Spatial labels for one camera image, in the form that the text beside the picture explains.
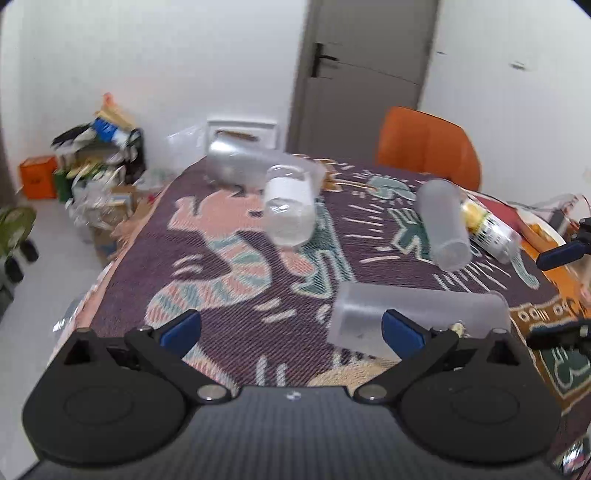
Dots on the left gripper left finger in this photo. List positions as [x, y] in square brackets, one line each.
[160, 352]

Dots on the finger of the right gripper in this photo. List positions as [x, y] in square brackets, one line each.
[562, 255]
[573, 335]

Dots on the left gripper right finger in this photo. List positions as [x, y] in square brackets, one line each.
[420, 351]

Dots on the tall frosted plastic cup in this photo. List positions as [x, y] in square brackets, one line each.
[439, 207]

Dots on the white bowl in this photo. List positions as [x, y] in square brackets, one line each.
[525, 218]

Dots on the small orange fruits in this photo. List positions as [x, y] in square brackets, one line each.
[538, 230]

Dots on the patterned woven table cloth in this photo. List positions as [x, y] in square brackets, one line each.
[265, 312]

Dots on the orange leather chair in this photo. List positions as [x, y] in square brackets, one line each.
[423, 143]

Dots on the green round stool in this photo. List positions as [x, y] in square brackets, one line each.
[16, 223]

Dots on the white label clear jar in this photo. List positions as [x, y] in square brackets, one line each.
[288, 206]

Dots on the cluttered shelf pile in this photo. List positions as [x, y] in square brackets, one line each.
[98, 164]

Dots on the large frosted plastic container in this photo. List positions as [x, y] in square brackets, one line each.
[231, 161]

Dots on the orange box on floor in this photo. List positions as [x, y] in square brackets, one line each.
[36, 175]

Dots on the white flat box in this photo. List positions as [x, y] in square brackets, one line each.
[264, 133]

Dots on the grey door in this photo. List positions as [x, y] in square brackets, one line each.
[383, 49]

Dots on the black door handle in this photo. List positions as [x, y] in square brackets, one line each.
[319, 57]

